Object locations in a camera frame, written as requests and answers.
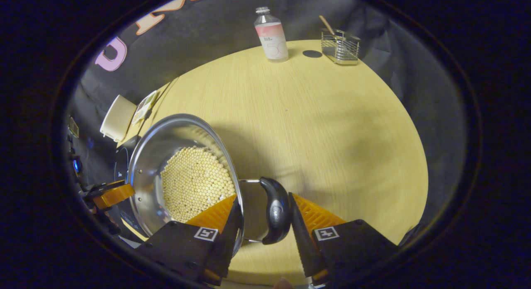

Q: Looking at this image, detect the white divided bean dish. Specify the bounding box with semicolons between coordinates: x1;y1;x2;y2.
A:
132;90;158;124

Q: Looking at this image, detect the wire utensil holder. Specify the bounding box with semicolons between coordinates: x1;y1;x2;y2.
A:
321;29;360;66

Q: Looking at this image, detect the pile of soybeans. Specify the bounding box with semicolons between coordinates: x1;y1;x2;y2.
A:
161;146;236;223

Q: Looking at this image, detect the white box-shaped appliance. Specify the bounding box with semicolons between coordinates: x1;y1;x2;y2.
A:
100;95;137;143

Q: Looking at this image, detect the wooden stick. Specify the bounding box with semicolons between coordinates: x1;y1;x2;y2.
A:
319;15;339;39

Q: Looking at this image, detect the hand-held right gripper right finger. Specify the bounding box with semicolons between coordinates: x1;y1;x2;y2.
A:
288;192;401;285

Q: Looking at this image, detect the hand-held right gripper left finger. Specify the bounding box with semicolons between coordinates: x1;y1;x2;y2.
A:
137;194;244;286

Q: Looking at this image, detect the stainless steel pot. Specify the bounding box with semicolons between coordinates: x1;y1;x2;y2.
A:
127;113;291;245

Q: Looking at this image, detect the black induction cooktop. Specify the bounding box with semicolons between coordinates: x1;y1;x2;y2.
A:
113;135;150;242

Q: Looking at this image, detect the black backdrop cloth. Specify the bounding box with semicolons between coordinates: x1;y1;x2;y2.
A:
68;0;469;240

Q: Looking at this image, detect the clear bottle pink label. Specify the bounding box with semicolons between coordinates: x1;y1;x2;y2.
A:
254;6;289;63

